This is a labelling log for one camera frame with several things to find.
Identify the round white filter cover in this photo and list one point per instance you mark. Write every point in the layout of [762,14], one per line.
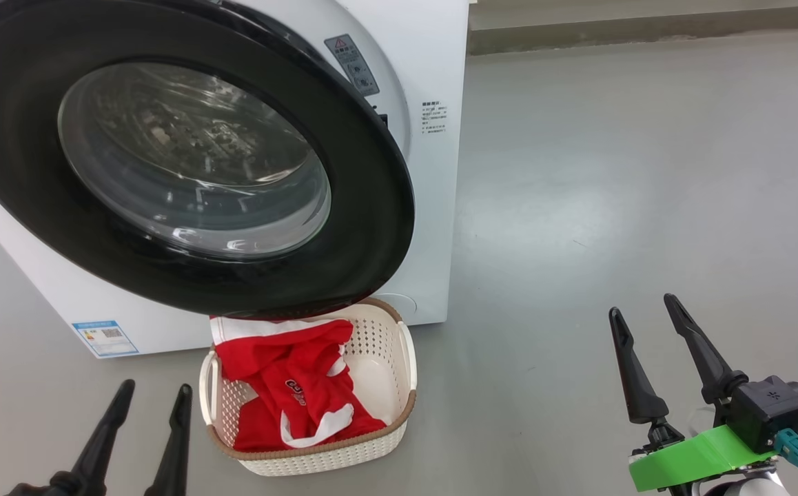
[404,306]

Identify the cream perforated laundry basket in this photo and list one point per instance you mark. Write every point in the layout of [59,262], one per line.
[385,358]

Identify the white front-load washing machine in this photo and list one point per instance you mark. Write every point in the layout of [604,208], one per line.
[433,241]

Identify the black round glass washer door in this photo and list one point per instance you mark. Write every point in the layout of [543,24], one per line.
[371,227]

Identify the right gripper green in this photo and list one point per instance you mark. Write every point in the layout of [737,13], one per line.
[695,458]

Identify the blue energy label sticker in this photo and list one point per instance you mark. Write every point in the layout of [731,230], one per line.
[105,338]

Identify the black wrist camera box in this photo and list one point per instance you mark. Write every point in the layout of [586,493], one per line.
[771,410]

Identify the red and white garment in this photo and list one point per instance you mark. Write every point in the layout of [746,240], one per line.
[282,372]

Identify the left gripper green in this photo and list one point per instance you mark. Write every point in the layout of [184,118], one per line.
[30,490]

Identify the grey warning sticker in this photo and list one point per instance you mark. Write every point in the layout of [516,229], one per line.
[352,65]

